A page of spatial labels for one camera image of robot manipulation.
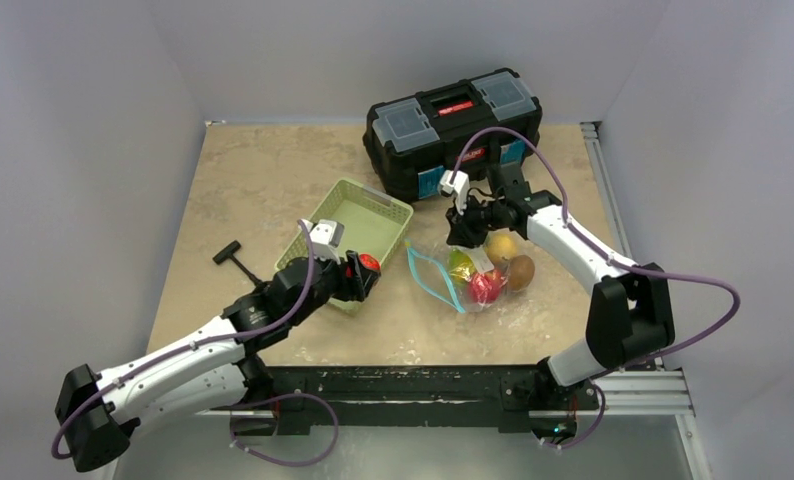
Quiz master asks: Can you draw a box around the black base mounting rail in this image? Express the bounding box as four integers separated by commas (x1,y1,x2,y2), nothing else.
208,362,600,437

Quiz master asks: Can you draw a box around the light green perforated plastic basket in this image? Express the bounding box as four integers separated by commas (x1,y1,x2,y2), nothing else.
274,178,415,315

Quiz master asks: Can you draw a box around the red yellow fake peach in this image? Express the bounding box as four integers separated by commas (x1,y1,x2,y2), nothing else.
484,233,520,266

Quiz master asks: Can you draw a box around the brown fake potato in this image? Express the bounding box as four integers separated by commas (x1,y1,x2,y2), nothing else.
506,255,535,292

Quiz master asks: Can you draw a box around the red fake strawberry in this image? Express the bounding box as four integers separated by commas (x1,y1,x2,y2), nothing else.
467,270,506,305

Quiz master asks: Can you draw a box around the yellow fake fruit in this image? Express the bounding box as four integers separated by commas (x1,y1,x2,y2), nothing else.
447,248,477,286

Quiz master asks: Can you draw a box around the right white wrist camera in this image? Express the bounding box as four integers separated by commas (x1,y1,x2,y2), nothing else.
438,170,470,215

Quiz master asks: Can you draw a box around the clear zip bag blue seal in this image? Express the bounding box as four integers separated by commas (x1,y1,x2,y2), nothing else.
404,228,544,315

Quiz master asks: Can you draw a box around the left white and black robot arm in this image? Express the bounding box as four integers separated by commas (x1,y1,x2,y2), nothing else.
51,250,381,473

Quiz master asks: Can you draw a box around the black toolbox with clear lids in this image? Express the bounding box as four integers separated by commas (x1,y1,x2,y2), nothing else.
362,68,543,204

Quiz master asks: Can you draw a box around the red fake apple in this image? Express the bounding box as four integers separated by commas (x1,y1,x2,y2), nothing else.
359,253,381,272

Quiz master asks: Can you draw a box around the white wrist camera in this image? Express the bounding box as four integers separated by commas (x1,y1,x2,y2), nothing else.
298,219,344,263
438,170,470,215

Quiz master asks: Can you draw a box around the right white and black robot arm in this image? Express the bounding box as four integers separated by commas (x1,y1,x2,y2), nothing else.
439,163,675,407

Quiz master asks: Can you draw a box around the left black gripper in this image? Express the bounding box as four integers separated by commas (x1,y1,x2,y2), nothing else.
288,248,377,326

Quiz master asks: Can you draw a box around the black T-handle tool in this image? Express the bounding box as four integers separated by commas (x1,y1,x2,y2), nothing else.
212,240,263,287

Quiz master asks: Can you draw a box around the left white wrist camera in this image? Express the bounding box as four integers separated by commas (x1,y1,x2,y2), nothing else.
298,219,344,263

